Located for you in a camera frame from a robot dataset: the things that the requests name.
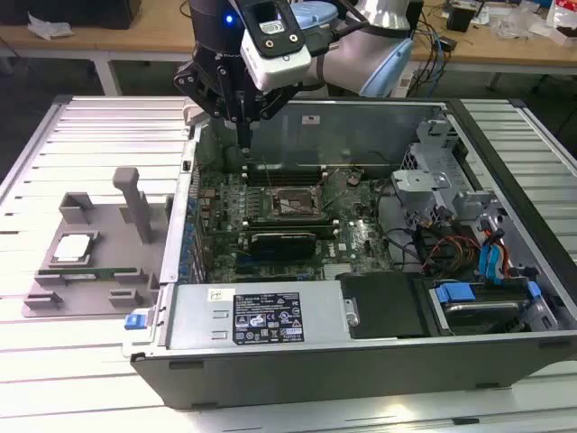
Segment hard disk in blue carrier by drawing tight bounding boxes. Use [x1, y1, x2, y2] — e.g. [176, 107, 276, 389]
[430, 279, 542, 337]

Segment orange and yellow wires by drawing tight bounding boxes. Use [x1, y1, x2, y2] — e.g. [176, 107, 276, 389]
[426, 234, 483, 274]

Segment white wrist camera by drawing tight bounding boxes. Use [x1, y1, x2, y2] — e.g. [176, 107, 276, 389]
[240, 0, 313, 92]

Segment black graphics card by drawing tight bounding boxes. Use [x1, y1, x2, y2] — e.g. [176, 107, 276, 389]
[250, 232, 316, 263]

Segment RAM slots with black sticks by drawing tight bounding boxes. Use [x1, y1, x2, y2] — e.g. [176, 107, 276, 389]
[242, 215, 340, 240]
[242, 162, 329, 186]

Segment black plastic shroud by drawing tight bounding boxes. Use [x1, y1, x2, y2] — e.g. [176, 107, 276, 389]
[337, 272, 427, 339]

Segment green motherboard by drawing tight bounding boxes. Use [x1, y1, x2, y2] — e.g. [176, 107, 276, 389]
[197, 169, 393, 283]

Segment clear plastic bags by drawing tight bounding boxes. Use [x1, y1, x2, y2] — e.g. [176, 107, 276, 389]
[493, 4, 549, 40]

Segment CPU socket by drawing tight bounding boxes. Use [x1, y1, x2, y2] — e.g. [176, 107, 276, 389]
[270, 184, 321, 220]

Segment white printed label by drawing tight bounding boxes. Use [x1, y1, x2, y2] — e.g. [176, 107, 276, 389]
[398, 67, 416, 98]

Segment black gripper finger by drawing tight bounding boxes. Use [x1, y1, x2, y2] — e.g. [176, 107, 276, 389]
[245, 83, 298, 154]
[173, 58, 247, 154]

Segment blue flat wires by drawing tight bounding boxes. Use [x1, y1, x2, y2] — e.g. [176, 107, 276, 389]
[477, 241, 510, 285]

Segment open black PC case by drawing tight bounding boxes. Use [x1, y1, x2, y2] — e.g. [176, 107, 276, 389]
[122, 94, 577, 411]

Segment wooden desk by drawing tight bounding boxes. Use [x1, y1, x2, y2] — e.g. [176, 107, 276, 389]
[0, 0, 577, 98]

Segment black cube box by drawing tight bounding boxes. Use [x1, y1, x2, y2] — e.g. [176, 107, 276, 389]
[445, 4, 475, 32]

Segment crumpled white plastic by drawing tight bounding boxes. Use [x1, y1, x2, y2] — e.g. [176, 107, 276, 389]
[26, 11, 76, 41]

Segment blue case latch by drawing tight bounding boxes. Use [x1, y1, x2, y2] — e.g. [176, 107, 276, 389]
[124, 310, 150, 330]

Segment silver metal handle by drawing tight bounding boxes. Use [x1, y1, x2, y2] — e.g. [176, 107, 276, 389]
[342, 297, 362, 326]

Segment black power supply label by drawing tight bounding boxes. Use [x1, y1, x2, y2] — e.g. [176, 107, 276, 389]
[232, 290, 306, 346]

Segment grey case latch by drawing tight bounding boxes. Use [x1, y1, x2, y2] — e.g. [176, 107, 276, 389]
[183, 101, 209, 127]

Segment black wire bundle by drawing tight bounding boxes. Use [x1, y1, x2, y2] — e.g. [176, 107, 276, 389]
[382, 205, 456, 274]

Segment grey parts rack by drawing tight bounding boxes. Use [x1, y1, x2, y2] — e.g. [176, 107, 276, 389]
[21, 166, 175, 319]

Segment grey power supply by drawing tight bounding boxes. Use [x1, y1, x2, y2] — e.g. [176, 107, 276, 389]
[164, 281, 351, 351]

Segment silver metal drive cage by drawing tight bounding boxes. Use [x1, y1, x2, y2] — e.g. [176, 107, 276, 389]
[390, 112, 504, 235]

